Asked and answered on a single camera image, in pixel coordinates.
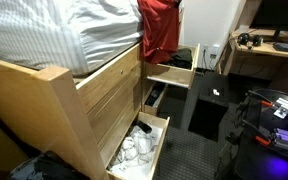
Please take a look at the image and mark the white crumpled clothes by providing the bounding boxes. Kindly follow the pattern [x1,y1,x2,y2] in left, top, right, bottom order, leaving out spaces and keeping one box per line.
[109,125,161,169]

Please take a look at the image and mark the black box bin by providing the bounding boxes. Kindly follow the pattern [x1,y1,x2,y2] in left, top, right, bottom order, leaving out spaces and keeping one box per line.
[187,72,232,142]

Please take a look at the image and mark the wooden drawer with white clothes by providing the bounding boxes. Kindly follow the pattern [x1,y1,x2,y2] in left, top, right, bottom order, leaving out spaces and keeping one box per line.
[105,111,171,180]

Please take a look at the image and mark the black monitor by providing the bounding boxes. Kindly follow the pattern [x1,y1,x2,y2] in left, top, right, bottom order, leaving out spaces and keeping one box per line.
[249,0,288,42]

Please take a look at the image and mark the red cloth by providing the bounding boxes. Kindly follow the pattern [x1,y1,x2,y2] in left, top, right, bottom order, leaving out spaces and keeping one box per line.
[136,0,181,65]

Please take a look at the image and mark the black headphones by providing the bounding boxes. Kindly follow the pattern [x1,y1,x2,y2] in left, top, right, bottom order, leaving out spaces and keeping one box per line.
[236,32,264,48]

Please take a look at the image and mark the white striped bed sheet mattress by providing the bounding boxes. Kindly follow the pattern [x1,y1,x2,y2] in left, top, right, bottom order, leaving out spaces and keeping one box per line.
[0,0,145,76]

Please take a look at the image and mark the wooden desk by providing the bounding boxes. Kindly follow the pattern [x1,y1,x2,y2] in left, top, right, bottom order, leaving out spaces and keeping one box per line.
[219,27,288,77]

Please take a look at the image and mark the black sock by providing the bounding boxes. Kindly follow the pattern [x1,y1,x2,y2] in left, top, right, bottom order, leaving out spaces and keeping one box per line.
[135,120,153,135]

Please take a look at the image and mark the light wooden bed frame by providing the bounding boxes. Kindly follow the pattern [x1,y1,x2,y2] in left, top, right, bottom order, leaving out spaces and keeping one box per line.
[0,7,185,180]

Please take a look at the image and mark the white wall power outlet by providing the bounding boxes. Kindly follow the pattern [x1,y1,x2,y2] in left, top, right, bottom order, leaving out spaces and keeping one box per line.
[201,44,221,61]

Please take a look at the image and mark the black item in small drawer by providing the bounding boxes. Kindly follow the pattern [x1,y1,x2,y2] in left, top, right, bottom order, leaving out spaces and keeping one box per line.
[145,82,166,108]

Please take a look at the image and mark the dark green folded clothes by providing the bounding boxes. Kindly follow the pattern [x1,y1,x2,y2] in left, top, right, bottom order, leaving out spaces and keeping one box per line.
[165,47,194,70]

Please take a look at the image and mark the dark clothes pile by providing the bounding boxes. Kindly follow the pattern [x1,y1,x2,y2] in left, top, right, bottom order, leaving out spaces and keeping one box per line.
[7,150,91,180]

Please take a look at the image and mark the black robot cart table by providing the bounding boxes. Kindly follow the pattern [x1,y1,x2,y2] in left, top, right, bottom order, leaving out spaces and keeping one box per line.
[214,88,288,180]

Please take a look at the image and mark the silver metal mounting plate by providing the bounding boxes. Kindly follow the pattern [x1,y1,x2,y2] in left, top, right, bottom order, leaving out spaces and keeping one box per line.
[272,96,288,120]

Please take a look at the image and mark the wooden drawer with dark clothes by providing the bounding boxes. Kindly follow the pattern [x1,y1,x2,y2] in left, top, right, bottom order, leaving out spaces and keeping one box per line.
[144,43,201,90]

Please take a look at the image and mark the small wooden drawer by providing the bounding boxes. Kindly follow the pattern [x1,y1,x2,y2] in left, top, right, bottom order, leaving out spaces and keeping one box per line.
[143,82,169,117]

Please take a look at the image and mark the black power cable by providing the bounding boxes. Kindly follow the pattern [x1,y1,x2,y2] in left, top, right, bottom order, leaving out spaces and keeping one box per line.
[201,49,209,70]

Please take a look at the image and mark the orange handled clamp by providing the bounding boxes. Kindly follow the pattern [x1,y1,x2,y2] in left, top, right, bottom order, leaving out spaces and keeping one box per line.
[245,89,274,109]
[226,119,272,147]

